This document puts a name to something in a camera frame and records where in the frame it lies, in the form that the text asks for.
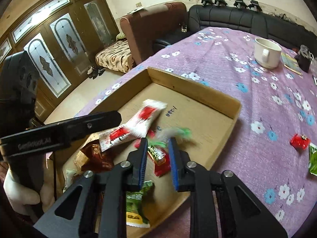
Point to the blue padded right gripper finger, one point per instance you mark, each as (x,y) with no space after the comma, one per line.
(221,204)

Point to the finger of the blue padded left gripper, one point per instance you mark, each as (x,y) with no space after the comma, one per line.
(95,205)

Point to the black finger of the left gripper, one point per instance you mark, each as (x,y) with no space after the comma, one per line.
(80,127)

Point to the shiny dark red snack bag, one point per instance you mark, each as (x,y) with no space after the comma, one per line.
(90,157)

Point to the green yellow-label snack packet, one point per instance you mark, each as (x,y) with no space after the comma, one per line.
(134,210)

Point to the white red snack packet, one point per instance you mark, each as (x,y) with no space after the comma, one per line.
(137,127)

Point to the red black-label snack packet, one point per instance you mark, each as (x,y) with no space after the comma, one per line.
(158,155)

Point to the clear green-ended pastry packet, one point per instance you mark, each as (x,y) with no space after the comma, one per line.
(171,135)

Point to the small red candy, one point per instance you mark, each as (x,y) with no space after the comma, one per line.
(300,142)

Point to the white gloved hand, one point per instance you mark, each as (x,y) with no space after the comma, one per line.
(20,196)

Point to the cardboard tray box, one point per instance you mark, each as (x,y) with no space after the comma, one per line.
(209,114)

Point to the patterned bed cushion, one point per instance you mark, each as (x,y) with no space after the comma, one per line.
(117,56)

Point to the wooden glass panel door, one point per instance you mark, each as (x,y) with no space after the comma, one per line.
(62,37)

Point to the brown armchair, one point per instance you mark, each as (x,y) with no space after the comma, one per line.
(143,27)

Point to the white ceramic mug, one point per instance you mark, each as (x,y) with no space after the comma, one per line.
(267,53)

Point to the green notebook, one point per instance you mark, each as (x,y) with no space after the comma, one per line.
(291,64)

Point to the small black pouch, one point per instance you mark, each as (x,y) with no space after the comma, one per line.
(304,58)

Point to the black leather sofa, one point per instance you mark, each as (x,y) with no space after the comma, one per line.
(287,34)

